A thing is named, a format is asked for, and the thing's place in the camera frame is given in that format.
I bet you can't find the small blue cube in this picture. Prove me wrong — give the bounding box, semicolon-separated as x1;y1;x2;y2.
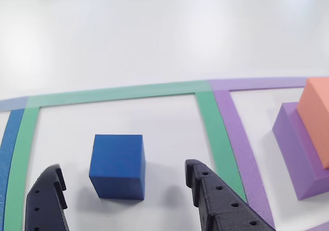
88;134;147;200

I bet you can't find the large purple cube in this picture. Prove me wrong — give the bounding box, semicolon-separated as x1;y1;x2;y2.
271;102;329;201

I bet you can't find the orange cube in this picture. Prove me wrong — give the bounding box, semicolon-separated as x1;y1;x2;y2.
297;76;329;170

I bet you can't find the purple square frame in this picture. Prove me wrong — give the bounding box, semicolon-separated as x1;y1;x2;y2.
207;76;329;231

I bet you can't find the blue square frame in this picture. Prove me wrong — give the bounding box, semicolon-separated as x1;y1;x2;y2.
0;96;29;221

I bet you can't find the green square frame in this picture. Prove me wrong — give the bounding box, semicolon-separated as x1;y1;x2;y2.
4;81;248;231

